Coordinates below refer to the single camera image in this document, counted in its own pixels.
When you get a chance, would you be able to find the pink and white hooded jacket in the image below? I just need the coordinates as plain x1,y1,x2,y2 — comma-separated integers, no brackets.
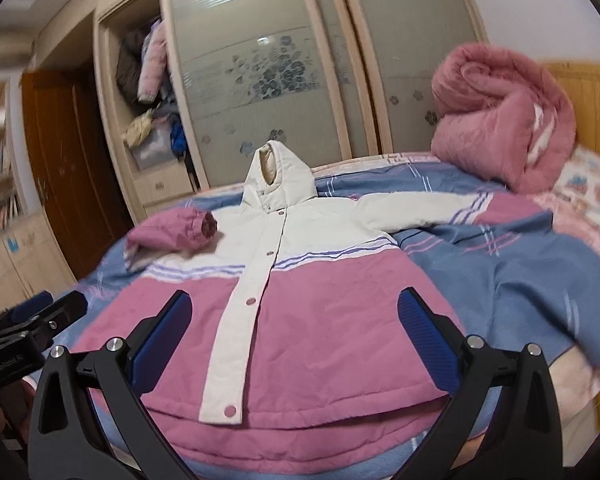
76,141,538,479

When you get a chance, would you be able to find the bookshelf cabinet with drawers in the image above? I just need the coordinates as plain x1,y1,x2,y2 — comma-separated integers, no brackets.
0,79,76,313

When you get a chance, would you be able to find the pink bed sheet mattress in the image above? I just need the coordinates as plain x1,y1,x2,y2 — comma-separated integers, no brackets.
199,152,600,466

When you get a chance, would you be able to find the brown wooden door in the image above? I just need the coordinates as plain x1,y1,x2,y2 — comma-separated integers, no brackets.
20,62,133,280

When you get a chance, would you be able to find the translucent storage box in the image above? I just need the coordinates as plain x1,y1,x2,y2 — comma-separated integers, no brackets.
130,124,175,171

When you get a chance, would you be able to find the beige bag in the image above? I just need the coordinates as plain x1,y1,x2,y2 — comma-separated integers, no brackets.
122,108,154,148

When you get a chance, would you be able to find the blue garment in wardrobe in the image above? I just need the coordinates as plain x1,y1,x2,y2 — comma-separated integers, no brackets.
170,122,188,159

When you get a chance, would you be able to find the hanging dark jacket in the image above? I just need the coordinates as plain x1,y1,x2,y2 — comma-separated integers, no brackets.
116,29,145,106

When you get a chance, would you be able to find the floral pillow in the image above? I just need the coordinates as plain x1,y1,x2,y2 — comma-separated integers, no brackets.
553,145,600,231

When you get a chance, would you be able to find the hanging pink puffer jacket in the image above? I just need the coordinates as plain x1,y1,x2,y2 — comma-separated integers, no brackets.
137,21,168,104

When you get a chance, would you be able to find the wardrobe with glass sliding doors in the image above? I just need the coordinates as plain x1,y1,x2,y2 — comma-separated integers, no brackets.
94,0,486,221

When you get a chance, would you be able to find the rolled pink quilt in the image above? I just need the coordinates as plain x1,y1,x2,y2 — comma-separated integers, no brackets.
431,42,577,194

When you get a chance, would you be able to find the wooden headboard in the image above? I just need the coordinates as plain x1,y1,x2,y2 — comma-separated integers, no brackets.
545,61,600,155

